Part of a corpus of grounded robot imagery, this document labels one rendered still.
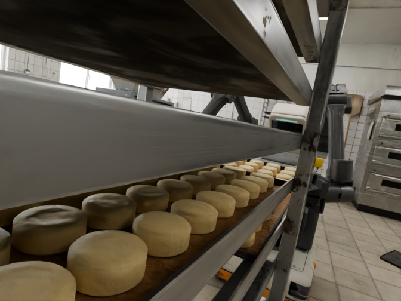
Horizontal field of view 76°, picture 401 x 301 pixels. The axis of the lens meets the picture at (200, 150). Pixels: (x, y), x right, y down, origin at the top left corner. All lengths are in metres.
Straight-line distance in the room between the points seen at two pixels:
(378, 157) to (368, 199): 0.70
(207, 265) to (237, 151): 0.08
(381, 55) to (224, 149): 6.04
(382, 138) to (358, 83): 1.48
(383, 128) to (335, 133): 3.92
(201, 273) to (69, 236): 0.10
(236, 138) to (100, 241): 0.12
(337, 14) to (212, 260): 0.52
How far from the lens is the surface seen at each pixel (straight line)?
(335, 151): 0.98
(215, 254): 0.20
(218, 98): 1.20
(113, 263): 0.17
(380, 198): 5.06
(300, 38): 0.48
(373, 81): 6.05
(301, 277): 1.73
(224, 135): 0.16
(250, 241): 0.45
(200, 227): 0.26
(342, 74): 6.01
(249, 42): 0.21
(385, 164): 4.91
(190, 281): 0.18
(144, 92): 0.74
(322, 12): 0.62
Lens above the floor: 1.06
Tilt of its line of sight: 7 degrees down
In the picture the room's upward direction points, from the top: 9 degrees clockwise
